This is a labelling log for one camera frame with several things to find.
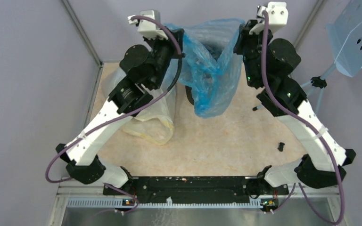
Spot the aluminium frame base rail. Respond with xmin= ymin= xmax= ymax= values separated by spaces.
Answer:
xmin=49 ymin=180 xmax=351 ymax=226

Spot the blue plastic trash bag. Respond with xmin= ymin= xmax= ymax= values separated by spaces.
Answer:
xmin=166 ymin=18 xmax=245 ymax=118

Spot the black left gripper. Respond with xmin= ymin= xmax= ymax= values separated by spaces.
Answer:
xmin=145 ymin=25 xmax=187 ymax=89

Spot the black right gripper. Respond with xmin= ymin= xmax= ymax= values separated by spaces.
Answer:
xmin=232 ymin=19 xmax=274 ymax=88

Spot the black ribbed trash bin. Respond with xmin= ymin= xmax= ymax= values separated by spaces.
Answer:
xmin=185 ymin=86 xmax=195 ymax=105

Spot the large translucent yellowish trash bag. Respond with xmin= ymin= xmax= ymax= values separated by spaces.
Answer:
xmin=100 ymin=63 xmax=177 ymax=145

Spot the perforated light blue metal panel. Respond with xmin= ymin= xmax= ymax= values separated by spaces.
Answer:
xmin=326 ymin=0 xmax=362 ymax=77

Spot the small black part on floor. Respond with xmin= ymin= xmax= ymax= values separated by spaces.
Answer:
xmin=277 ymin=142 xmax=285 ymax=152

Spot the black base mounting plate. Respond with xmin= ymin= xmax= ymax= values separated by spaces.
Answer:
xmin=121 ymin=176 xmax=289 ymax=204

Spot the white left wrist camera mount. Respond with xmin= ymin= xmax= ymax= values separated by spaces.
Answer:
xmin=127 ymin=9 xmax=168 ymax=40

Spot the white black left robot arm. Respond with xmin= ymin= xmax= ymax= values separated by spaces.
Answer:
xmin=56 ymin=27 xmax=184 ymax=195

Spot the white toothed cable rail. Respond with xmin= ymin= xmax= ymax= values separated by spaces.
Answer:
xmin=67 ymin=197 xmax=275 ymax=209

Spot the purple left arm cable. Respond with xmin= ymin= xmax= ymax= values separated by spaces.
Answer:
xmin=45 ymin=15 xmax=184 ymax=216

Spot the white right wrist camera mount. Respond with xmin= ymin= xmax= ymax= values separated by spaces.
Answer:
xmin=249 ymin=1 xmax=288 ymax=34

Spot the light blue tripod stand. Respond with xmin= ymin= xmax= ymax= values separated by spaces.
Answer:
xmin=252 ymin=64 xmax=336 ymax=117

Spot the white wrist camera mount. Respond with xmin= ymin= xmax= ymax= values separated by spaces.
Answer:
xmin=127 ymin=9 xmax=168 ymax=40
xmin=249 ymin=1 xmax=288 ymax=34

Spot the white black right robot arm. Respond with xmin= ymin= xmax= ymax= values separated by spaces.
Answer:
xmin=234 ymin=20 xmax=356 ymax=194

